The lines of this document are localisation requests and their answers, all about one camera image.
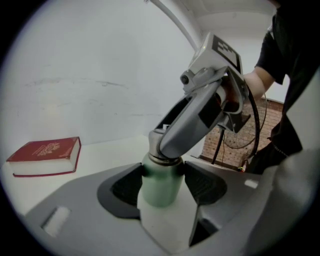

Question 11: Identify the person's black shirt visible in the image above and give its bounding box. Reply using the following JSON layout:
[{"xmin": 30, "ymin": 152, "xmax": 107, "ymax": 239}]
[{"xmin": 246, "ymin": 12, "xmax": 320, "ymax": 176}]

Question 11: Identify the red hardcover book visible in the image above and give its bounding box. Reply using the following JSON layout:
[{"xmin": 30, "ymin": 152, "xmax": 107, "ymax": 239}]
[{"xmin": 6, "ymin": 136, "xmax": 82, "ymax": 178}]

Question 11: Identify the person's right forearm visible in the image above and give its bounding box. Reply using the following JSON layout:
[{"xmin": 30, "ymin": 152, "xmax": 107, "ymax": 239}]
[{"xmin": 243, "ymin": 66, "xmax": 276, "ymax": 101}]

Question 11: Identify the person's right hand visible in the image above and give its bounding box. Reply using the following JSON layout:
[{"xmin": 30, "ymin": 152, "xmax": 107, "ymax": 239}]
[{"xmin": 216, "ymin": 76, "xmax": 240, "ymax": 112}]

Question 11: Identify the black floor fan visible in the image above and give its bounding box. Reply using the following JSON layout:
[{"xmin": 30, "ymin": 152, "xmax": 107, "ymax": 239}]
[{"xmin": 211, "ymin": 97, "xmax": 269, "ymax": 166}]

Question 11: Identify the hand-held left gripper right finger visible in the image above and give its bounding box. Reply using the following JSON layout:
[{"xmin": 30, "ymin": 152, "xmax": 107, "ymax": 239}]
[{"xmin": 184, "ymin": 161, "xmax": 283, "ymax": 247}]

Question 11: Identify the right hand-held gripper cable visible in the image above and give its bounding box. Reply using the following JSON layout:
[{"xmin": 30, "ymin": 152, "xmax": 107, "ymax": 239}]
[{"xmin": 246, "ymin": 84, "xmax": 260, "ymax": 160}]

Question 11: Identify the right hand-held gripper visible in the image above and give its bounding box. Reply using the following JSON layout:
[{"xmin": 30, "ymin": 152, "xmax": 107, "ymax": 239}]
[{"xmin": 156, "ymin": 31, "xmax": 252, "ymax": 160}]

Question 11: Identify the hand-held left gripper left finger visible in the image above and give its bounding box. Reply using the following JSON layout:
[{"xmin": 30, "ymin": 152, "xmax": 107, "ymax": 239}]
[{"xmin": 24, "ymin": 162, "xmax": 173, "ymax": 256}]

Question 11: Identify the small metal bottle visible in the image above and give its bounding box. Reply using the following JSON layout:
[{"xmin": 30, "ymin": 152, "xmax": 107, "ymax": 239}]
[{"xmin": 137, "ymin": 153, "xmax": 185, "ymax": 208}]

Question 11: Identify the white table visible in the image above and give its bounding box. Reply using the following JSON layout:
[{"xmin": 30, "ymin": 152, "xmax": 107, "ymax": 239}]
[{"xmin": 0, "ymin": 134, "xmax": 201, "ymax": 255}]

